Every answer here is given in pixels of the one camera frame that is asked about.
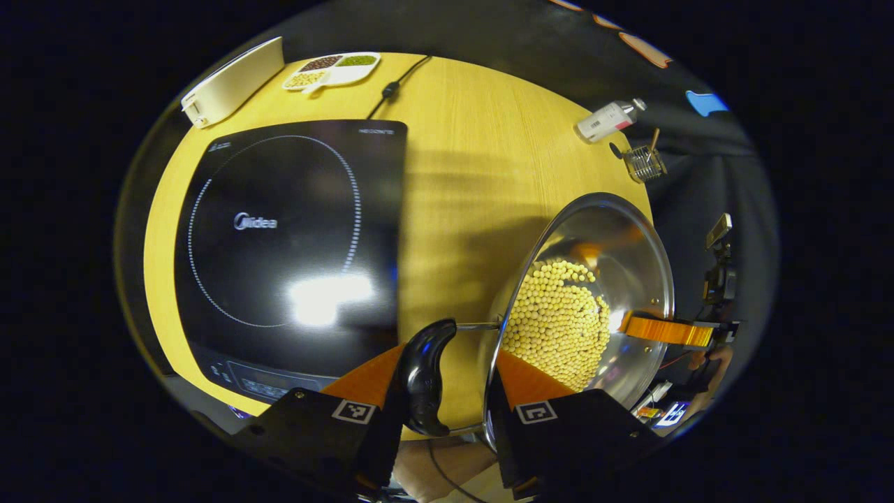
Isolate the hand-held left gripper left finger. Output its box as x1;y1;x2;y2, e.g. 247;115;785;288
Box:
233;342;407;501

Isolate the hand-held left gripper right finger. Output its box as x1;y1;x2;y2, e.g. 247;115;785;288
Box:
487;349;664;501

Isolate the stainless steel pot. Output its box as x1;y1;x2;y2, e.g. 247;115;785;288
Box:
397;192;676;451

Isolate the black induction cooktop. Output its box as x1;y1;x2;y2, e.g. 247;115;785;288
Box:
173;119;409;406

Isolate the pile of yellow soybeans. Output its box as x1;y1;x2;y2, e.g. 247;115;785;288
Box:
501;258;612;392

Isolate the clear bottle with white label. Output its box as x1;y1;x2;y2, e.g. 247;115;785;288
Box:
576;98;648;144

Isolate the white toaster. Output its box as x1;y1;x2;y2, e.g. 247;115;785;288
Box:
181;36;286;129

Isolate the white divided bean dish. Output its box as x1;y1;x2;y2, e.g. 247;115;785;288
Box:
282;52;382;94

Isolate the small wire mesh basket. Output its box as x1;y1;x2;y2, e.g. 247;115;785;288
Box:
622;145;668;184

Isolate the black power cable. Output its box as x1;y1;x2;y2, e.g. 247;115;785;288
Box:
366;54;434;121

